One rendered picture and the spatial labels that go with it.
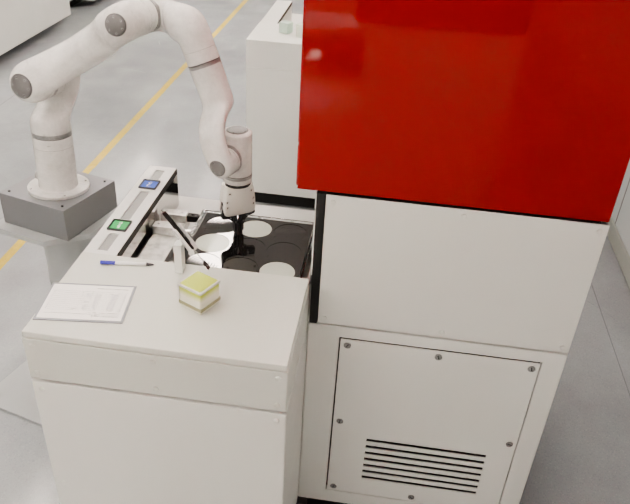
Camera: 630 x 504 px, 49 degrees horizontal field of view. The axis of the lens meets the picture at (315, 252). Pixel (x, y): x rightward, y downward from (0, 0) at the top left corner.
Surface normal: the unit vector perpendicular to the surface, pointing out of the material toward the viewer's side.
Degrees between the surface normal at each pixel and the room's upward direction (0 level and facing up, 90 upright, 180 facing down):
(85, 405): 90
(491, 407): 90
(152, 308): 0
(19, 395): 0
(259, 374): 90
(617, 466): 0
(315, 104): 90
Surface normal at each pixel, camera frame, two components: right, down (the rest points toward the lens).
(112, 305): 0.05, -0.84
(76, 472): -0.14, 0.53
